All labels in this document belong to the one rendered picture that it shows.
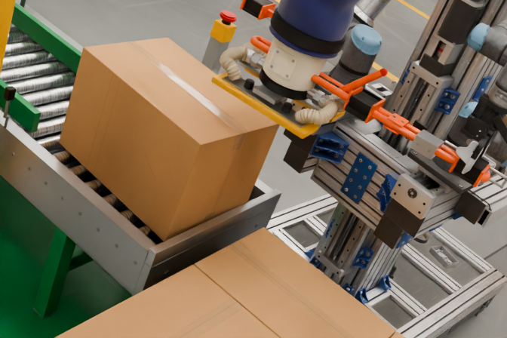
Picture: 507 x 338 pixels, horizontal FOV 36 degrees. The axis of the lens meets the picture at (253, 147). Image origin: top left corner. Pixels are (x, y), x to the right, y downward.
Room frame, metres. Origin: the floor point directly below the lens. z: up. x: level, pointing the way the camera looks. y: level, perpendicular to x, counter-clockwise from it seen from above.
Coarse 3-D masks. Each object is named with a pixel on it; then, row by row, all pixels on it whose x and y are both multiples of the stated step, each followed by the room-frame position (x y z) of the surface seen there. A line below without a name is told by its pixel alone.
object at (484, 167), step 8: (456, 160) 1.95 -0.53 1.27; (480, 160) 1.99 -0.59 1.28; (456, 168) 1.95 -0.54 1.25; (472, 168) 1.94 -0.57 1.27; (480, 168) 1.94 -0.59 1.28; (488, 168) 1.96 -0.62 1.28; (464, 176) 1.94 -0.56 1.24; (472, 176) 1.94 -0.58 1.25; (480, 176) 1.92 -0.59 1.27; (472, 184) 1.93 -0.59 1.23
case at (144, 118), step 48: (96, 48) 2.39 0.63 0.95; (144, 48) 2.54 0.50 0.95; (96, 96) 2.30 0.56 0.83; (144, 96) 2.21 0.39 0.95; (192, 96) 2.33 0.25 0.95; (96, 144) 2.27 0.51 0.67; (144, 144) 2.16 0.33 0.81; (192, 144) 2.07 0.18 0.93; (240, 144) 2.23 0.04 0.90; (144, 192) 2.13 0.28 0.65; (192, 192) 2.10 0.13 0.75; (240, 192) 2.33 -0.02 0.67
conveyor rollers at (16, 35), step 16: (16, 32) 3.04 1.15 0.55; (16, 48) 2.92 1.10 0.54; (32, 48) 3.00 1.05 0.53; (16, 64) 2.82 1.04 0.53; (48, 64) 2.88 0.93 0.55; (64, 64) 2.94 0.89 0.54; (16, 80) 2.72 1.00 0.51; (32, 80) 2.71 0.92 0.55; (48, 80) 2.76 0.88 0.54; (64, 80) 2.83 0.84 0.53; (32, 96) 2.60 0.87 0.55; (48, 96) 2.66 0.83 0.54; (64, 96) 2.72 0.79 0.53; (48, 112) 2.55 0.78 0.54; (64, 112) 2.62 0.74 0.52; (48, 128) 2.44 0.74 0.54; (48, 144) 2.34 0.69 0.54; (64, 160) 2.30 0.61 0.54; (80, 176) 2.25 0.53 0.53
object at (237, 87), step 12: (228, 84) 2.10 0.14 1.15; (240, 84) 2.12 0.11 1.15; (252, 84) 2.12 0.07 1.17; (240, 96) 2.08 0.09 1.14; (252, 96) 2.08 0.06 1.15; (264, 108) 2.05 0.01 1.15; (276, 108) 2.07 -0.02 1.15; (288, 108) 2.06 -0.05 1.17; (276, 120) 2.03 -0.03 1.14; (288, 120) 2.03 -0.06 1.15; (300, 132) 2.00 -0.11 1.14; (312, 132) 2.05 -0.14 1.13
